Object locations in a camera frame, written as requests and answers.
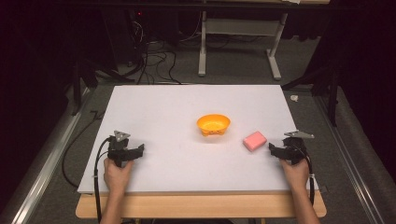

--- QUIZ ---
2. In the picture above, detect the black stand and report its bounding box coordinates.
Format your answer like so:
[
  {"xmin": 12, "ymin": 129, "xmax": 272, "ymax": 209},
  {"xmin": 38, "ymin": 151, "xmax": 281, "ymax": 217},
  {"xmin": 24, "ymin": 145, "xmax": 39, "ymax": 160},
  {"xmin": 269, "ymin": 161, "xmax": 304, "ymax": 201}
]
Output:
[
  {"xmin": 70, "ymin": 57, "xmax": 136, "ymax": 117},
  {"xmin": 280, "ymin": 64, "xmax": 341, "ymax": 128}
]

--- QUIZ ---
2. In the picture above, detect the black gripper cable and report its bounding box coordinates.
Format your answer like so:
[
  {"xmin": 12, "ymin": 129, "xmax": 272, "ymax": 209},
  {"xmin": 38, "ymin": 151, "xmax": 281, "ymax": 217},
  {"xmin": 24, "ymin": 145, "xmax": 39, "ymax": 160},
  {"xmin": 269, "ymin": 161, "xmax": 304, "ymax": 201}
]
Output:
[
  {"xmin": 297, "ymin": 146, "xmax": 316, "ymax": 207},
  {"xmin": 92, "ymin": 137, "xmax": 112, "ymax": 224}
]

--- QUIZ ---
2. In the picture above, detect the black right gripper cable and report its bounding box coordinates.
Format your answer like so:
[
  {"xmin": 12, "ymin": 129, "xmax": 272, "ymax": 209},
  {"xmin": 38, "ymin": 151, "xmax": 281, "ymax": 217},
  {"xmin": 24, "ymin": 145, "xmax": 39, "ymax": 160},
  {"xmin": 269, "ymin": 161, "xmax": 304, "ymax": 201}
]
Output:
[{"xmin": 297, "ymin": 146, "xmax": 316, "ymax": 207}]

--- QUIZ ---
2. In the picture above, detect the wooden table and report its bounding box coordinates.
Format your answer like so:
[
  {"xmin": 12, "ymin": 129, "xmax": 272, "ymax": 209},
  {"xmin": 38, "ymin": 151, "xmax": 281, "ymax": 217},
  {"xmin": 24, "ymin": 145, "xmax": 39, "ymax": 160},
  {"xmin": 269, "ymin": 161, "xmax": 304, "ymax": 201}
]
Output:
[{"xmin": 75, "ymin": 189, "xmax": 328, "ymax": 219}]

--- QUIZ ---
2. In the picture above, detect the person's left hand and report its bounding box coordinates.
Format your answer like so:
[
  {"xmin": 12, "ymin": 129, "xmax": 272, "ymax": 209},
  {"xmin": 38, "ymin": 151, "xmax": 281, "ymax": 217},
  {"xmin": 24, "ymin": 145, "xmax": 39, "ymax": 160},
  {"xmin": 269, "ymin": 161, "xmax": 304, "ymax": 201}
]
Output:
[{"xmin": 103, "ymin": 157, "xmax": 135, "ymax": 196}]

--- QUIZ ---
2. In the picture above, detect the white metal desk frame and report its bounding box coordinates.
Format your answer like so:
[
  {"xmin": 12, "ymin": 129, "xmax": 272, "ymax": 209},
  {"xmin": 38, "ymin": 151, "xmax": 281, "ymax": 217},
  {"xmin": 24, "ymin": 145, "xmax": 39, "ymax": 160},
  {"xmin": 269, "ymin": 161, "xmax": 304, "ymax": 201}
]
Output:
[{"xmin": 197, "ymin": 10, "xmax": 290, "ymax": 81}]

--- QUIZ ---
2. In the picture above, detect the aluminium rail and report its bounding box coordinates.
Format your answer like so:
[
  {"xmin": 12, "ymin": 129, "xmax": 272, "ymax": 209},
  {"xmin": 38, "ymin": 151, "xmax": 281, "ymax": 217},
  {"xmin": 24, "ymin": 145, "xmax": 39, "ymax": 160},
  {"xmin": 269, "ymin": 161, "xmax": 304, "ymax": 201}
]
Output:
[
  {"xmin": 8, "ymin": 87, "xmax": 97, "ymax": 224},
  {"xmin": 312, "ymin": 92, "xmax": 396, "ymax": 224}
]

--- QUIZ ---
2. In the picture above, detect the person's right hand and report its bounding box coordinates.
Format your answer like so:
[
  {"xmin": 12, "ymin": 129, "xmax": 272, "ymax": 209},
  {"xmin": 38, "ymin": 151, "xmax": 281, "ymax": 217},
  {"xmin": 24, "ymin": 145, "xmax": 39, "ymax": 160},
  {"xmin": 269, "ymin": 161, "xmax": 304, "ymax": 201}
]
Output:
[{"xmin": 279, "ymin": 158, "xmax": 311, "ymax": 193}]

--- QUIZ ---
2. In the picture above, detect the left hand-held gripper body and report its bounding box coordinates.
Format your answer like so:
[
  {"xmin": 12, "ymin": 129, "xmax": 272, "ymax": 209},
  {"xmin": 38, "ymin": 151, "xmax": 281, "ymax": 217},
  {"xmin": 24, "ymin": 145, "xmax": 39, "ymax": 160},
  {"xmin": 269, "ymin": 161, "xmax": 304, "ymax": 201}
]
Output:
[{"xmin": 106, "ymin": 130, "xmax": 132, "ymax": 169}]

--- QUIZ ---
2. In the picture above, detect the pink soap bar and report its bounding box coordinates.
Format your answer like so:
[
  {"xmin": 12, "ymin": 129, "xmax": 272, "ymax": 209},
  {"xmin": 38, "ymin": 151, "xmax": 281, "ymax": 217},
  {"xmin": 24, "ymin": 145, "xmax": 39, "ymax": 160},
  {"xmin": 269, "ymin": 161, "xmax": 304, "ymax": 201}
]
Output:
[{"xmin": 242, "ymin": 130, "xmax": 268, "ymax": 153}]

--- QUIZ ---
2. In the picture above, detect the white board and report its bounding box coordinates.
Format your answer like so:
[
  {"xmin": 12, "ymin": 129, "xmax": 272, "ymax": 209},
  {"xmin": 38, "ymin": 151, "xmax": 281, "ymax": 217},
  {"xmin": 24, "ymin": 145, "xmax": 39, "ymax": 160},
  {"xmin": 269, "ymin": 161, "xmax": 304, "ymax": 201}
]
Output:
[{"xmin": 77, "ymin": 84, "xmax": 319, "ymax": 195}]

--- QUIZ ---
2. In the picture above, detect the tangle of black cables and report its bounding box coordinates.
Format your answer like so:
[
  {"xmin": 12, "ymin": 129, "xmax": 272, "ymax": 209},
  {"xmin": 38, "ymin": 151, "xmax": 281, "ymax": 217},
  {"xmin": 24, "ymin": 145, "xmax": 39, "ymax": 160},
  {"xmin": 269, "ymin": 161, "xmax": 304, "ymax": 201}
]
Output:
[{"xmin": 125, "ymin": 17, "xmax": 183, "ymax": 86}]

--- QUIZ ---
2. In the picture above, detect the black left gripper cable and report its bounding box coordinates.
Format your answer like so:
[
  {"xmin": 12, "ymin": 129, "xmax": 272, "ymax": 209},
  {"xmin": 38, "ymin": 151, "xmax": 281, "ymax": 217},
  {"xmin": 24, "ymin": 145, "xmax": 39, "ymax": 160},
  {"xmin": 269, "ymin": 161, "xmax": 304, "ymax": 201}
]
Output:
[{"xmin": 92, "ymin": 137, "xmax": 112, "ymax": 224}]

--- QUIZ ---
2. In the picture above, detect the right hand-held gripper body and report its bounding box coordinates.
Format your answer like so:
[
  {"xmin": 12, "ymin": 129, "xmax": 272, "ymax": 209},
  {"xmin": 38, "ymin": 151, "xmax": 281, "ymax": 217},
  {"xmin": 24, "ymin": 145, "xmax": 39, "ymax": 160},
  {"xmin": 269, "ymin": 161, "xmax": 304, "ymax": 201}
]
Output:
[{"xmin": 281, "ymin": 129, "xmax": 316, "ymax": 166}]

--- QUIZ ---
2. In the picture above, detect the thin black floor cable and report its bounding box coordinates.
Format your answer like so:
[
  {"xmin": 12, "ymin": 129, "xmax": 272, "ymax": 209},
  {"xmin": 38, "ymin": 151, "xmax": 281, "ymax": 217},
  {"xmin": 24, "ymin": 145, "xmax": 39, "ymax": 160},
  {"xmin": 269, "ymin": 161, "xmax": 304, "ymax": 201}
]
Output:
[{"xmin": 61, "ymin": 109, "xmax": 106, "ymax": 189}]

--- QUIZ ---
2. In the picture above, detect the orange plastic bowl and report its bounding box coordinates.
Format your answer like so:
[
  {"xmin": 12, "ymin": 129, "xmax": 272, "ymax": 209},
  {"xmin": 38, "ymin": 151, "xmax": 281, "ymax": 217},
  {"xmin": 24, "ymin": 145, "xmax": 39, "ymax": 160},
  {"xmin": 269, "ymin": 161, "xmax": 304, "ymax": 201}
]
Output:
[{"xmin": 196, "ymin": 113, "xmax": 232, "ymax": 137}]

